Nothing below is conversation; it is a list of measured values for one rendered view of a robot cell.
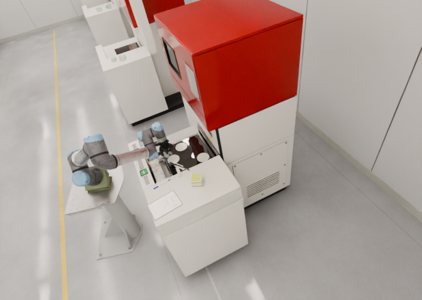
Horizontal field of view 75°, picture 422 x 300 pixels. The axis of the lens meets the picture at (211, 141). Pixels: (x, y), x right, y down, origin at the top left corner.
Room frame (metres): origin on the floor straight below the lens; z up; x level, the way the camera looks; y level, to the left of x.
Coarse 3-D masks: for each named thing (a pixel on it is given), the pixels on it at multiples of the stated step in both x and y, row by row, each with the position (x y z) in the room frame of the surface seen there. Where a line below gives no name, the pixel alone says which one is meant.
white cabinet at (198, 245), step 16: (224, 208) 1.06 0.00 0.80; (240, 208) 1.10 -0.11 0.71; (192, 224) 0.99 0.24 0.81; (208, 224) 1.02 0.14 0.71; (224, 224) 1.06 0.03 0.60; (240, 224) 1.09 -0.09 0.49; (176, 240) 0.95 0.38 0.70; (192, 240) 0.98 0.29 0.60; (208, 240) 1.01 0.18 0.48; (224, 240) 1.05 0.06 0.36; (240, 240) 1.08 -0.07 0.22; (176, 256) 0.94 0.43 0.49; (192, 256) 0.97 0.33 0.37; (208, 256) 1.00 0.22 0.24; (224, 256) 1.04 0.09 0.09; (192, 272) 0.95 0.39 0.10
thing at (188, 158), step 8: (192, 136) 1.78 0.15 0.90; (176, 144) 1.72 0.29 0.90; (192, 144) 1.68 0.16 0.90; (200, 144) 1.66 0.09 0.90; (176, 152) 1.63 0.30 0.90; (184, 152) 1.61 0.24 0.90; (192, 152) 1.59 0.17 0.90; (200, 152) 1.57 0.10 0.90; (208, 152) 1.55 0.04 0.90; (184, 160) 1.52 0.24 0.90; (192, 160) 1.50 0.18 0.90; (184, 168) 1.43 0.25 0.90
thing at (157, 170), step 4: (156, 164) 1.55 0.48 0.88; (152, 168) 1.52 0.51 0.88; (156, 168) 1.51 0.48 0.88; (160, 168) 1.50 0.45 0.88; (156, 172) 1.47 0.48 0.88; (160, 172) 1.46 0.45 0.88; (156, 176) 1.43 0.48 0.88; (160, 176) 1.42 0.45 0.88; (164, 176) 1.41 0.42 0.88; (156, 180) 1.39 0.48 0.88; (160, 180) 1.38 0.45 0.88
